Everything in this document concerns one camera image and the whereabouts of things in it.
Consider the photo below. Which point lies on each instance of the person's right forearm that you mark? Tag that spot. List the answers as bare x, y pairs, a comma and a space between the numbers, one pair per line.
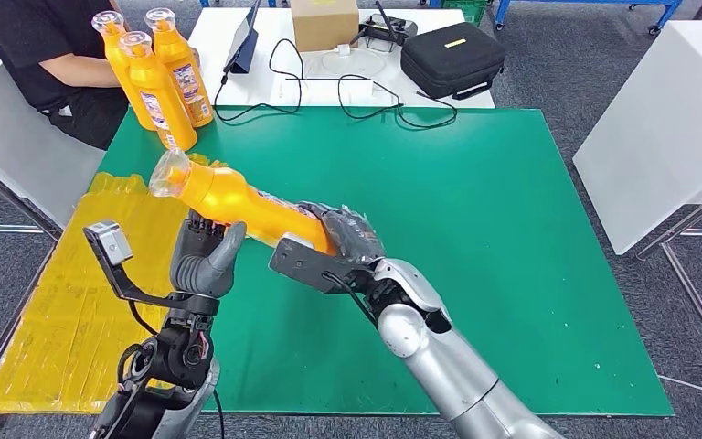
87, 69

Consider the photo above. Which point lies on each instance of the green table mat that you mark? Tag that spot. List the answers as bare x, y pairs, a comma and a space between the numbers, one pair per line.
417, 194

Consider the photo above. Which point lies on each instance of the white table with metal legs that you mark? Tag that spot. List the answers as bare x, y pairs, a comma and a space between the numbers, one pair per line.
660, 133
12, 145

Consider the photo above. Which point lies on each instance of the green plastic crate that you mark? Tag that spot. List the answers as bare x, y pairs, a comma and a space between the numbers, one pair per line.
465, 9

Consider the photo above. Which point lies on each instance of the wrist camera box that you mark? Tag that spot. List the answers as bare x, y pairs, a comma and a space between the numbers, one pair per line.
109, 242
302, 263

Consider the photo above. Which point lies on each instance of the white power adapter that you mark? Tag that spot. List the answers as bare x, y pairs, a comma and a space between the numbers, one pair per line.
359, 89

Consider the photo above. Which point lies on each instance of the person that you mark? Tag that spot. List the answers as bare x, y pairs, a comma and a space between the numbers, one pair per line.
24, 36

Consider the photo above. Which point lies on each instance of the blue metal rack frame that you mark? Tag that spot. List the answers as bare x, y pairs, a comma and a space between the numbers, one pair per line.
581, 2

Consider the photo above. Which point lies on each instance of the small white charger plug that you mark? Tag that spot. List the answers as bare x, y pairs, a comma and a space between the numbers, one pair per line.
344, 50

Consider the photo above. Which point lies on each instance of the orange bottle with clear cap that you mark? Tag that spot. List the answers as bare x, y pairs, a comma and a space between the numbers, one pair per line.
178, 57
115, 57
236, 203
157, 97

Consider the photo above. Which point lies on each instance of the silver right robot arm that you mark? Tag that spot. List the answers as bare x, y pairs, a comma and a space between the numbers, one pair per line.
448, 363

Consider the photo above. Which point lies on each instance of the dark tablet with cover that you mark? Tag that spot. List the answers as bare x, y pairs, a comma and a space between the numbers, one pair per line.
242, 42

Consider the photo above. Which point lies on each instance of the brown cardboard box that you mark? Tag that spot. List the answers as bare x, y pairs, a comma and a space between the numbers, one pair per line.
325, 24

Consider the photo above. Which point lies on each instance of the black zip carry case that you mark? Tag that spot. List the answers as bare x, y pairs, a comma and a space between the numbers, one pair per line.
451, 60

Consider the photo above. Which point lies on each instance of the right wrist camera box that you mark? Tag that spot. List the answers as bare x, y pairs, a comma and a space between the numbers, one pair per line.
302, 263

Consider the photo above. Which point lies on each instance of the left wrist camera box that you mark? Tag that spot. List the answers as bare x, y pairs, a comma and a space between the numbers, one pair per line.
109, 242

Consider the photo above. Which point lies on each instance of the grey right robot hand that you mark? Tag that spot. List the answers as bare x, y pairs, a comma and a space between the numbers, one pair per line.
351, 233

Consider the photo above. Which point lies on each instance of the clear round plate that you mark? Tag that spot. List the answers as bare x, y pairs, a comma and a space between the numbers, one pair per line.
353, 63

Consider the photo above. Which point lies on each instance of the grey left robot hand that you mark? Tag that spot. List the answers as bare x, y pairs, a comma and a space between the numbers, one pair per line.
202, 263

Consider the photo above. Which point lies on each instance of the black remote controller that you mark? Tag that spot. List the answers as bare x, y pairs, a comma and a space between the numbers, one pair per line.
390, 27

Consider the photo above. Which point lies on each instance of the white desk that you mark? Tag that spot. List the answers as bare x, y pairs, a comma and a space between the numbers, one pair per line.
266, 91

